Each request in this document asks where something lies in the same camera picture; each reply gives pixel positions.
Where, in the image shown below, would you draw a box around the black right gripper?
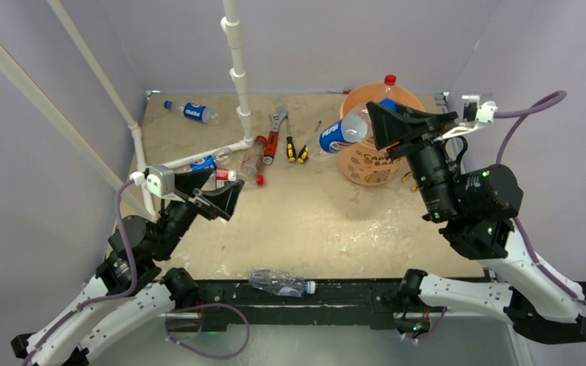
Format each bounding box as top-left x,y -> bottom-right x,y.
369,98 -> 459,221

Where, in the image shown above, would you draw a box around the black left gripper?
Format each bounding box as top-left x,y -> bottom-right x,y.
153,166 -> 243,260

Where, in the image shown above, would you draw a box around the red label bottle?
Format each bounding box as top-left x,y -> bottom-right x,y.
381,74 -> 397,100
214,168 -> 265,188

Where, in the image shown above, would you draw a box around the Pepsi bottle front edge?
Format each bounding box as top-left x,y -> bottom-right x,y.
311,103 -> 373,154

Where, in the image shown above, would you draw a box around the orange plastic bin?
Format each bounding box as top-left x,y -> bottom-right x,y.
337,80 -> 424,186

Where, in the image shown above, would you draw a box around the clear bottle blue white cap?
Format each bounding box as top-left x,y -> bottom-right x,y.
248,268 -> 317,298

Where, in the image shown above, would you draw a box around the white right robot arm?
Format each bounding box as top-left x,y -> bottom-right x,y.
366,101 -> 586,345

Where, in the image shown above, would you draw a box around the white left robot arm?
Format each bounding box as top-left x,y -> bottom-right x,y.
11,165 -> 245,365

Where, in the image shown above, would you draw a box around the Pepsi bottle by pipe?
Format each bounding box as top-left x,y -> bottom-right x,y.
183,147 -> 233,172

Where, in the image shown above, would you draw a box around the clear bottle red open cap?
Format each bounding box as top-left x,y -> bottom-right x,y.
240,136 -> 267,178

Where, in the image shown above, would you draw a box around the red blue screwdriver far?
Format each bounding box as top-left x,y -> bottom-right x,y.
327,89 -> 351,95

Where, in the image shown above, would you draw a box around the Pepsi bottle far corner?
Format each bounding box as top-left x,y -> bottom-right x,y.
163,100 -> 220,124

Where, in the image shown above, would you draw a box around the yellow black screwdriver left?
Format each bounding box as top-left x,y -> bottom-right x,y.
285,117 -> 297,162

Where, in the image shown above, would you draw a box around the yellow black screwdriver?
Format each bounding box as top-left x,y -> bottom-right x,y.
297,120 -> 322,164
285,117 -> 297,162

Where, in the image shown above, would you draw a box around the yellow black screwdriver right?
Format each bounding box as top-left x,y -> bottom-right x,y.
297,120 -> 322,164

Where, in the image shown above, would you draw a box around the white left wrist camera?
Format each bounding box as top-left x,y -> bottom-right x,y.
129,165 -> 175,198

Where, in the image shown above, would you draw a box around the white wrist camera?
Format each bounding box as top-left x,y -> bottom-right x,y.
129,165 -> 175,198
442,93 -> 499,140

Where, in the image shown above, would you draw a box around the yellow handled pliers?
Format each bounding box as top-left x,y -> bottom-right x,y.
401,172 -> 418,192

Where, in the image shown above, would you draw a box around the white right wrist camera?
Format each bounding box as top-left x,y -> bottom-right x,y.
442,93 -> 499,140

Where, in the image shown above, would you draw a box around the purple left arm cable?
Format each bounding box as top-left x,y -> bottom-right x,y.
20,176 -> 252,366

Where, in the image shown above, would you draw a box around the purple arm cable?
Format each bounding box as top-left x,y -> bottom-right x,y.
401,89 -> 586,345
20,176 -> 252,366

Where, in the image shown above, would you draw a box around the red handled adjustable wrench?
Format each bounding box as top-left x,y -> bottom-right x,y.
263,105 -> 288,165

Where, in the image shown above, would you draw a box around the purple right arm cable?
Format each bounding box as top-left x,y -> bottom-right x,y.
401,89 -> 586,345

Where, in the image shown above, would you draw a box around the black aluminium base frame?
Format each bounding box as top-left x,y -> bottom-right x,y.
121,274 -> 481,335

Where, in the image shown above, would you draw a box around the white PVC pipe frame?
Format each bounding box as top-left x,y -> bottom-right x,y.
0,0 -> 256,223

